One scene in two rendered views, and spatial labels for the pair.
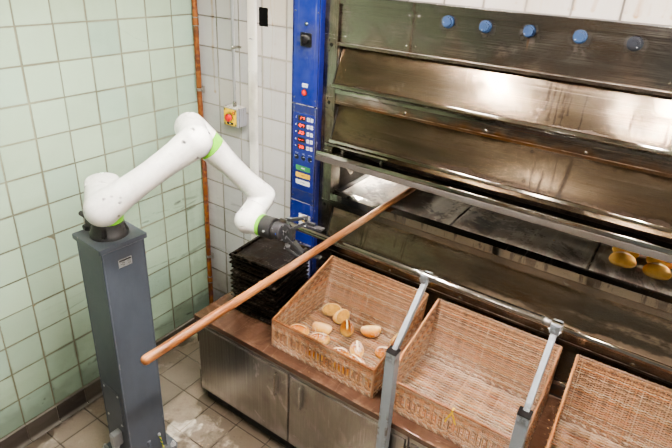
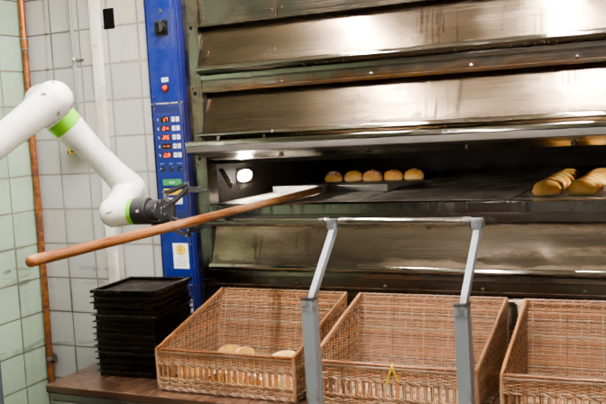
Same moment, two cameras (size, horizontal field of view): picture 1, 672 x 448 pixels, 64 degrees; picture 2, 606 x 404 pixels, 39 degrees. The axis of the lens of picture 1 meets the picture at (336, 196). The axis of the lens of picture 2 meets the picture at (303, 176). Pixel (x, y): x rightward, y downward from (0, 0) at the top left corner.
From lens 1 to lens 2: 1.30 m
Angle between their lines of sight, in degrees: 22
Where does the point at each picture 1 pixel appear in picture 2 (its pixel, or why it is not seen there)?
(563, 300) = (494, 242)
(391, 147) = (273, 123)
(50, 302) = not seen: outside the picture
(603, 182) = (495, 91)
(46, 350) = not seen: outside the picture
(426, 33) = not seen: outside the picture
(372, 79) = (241, 52)
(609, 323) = (546, 250)
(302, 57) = (159, 49)
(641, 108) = (507, 7)
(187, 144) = (47, 96)
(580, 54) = not seen: outside the picture
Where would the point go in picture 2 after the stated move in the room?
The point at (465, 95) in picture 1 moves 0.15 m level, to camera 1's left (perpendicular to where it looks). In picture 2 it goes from (341, 41) to (301, 43)
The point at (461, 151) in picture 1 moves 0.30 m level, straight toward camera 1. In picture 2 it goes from (350, 104) to (345, 103)
